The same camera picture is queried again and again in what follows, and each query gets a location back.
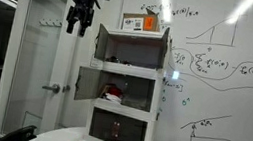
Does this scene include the dark translucent cabinet door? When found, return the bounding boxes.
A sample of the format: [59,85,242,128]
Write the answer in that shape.
[120,74,156,114]
[73,65,102,104]
[93,23,112,62]
[116,114,150,141]
[88,106,122,141]
[155,26,172,71]

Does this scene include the dark items in cabinet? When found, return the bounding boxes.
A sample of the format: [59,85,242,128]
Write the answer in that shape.
[105,53,133,66]

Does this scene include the white glass door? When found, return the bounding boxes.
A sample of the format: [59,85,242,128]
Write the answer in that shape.
[0,0,84,141]

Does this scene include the white stacked cabinet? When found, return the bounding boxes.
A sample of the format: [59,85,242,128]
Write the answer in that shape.
[81,22,175,141]

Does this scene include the red item in cabinet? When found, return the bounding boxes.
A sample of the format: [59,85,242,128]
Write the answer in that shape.
[104,83,125,98]

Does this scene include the white cloth in cabinet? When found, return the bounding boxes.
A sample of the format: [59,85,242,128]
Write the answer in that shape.
[103,92,124,105]

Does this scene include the white coat hook rack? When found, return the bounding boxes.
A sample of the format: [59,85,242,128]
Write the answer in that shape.
[37,16,64,30]

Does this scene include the brown cardboard box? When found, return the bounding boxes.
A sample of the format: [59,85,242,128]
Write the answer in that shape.
[120,5,164,36]

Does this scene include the silver door handle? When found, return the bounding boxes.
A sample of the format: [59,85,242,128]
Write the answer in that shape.
[40,81,62,95]

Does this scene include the large wall whiteboard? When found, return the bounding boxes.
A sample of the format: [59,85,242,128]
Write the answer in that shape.
[101,0,253,141]

